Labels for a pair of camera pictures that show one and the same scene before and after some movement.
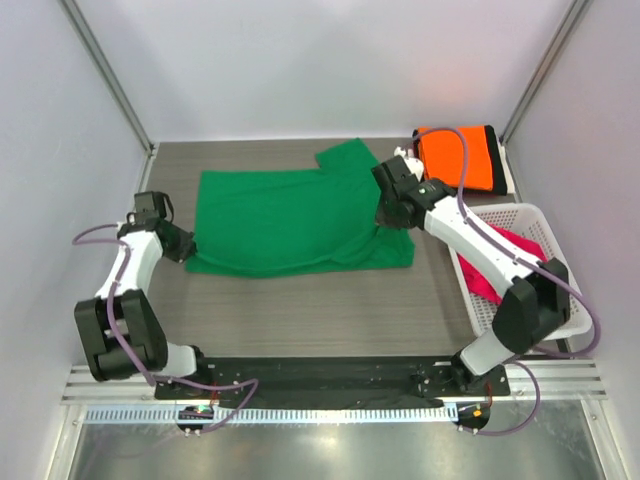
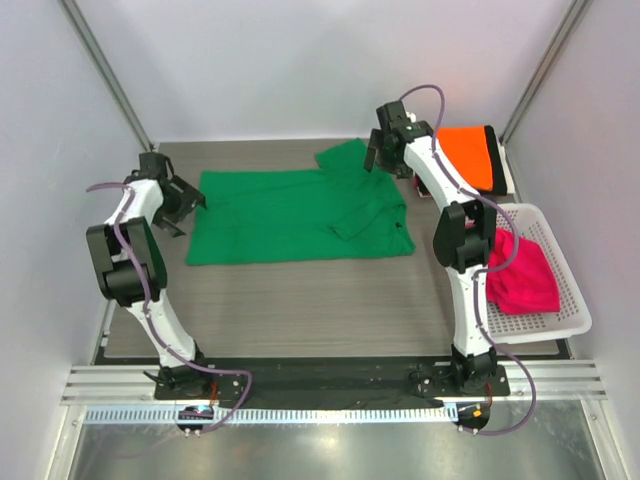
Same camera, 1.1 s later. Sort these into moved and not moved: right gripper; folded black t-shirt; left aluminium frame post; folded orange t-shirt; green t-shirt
Moved: right gripper; green t-shirt
Not moved: folded orange t-shirt; left aluminium frame post; folded black t-shirt
